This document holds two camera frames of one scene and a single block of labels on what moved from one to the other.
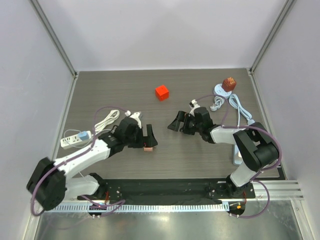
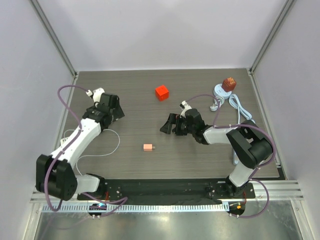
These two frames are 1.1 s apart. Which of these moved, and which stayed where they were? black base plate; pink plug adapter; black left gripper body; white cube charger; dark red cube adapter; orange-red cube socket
Moved: white cube charger; black left gripper body
Stayed: orange-red cube socket; pink plug adapter; dark red cube adapter; black base plate
